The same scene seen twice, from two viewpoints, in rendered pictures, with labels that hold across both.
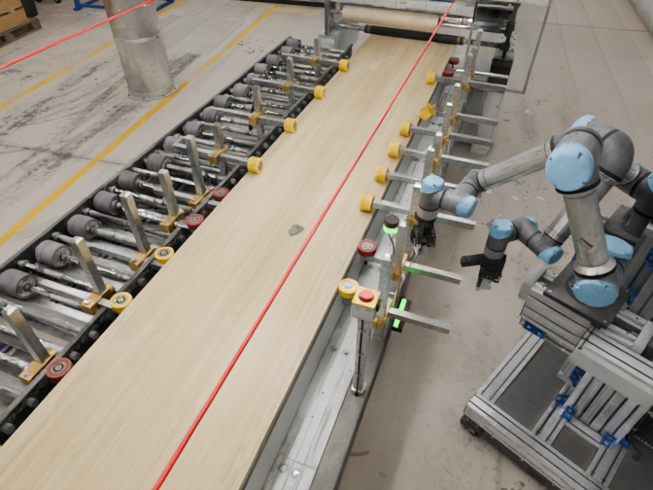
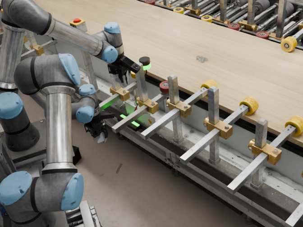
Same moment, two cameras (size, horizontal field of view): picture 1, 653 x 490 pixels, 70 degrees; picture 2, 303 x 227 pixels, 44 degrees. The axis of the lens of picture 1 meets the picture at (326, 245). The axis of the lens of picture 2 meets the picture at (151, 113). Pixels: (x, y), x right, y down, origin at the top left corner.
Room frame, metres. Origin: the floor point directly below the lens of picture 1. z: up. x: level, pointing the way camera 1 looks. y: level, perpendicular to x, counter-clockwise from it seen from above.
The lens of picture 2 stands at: (2.29, -1.77, 2.14)
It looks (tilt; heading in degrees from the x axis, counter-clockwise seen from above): 39 degrees down; 120
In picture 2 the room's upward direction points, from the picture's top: 9 degrees counter-clockwise
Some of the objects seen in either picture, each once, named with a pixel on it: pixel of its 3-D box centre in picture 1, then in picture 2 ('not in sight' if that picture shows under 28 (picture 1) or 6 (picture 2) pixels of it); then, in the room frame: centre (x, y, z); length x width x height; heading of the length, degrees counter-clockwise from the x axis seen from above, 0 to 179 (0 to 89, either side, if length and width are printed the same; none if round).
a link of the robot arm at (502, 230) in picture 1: (499, 234); (88, 97); (1.32, -0.65, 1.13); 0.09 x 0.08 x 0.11; 115
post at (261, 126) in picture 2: (432, 173); (258, 160); (2.11, -0.57, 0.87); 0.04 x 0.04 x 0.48; 69
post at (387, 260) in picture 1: (382, 300); (114, 78); (1.17, -0.21, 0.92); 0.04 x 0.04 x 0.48; 69
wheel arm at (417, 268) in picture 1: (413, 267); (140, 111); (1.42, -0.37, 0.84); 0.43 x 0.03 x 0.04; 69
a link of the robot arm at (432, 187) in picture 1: (431, 192); (112, 34); (1.33, -0.37, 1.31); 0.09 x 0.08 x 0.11; 56
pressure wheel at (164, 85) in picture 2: (366, 254); (167, 92); (1.49, -0.18, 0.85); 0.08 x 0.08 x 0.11
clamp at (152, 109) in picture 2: (396, 266); (147, 104); (1.43, -0.31, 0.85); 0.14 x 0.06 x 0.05; 159
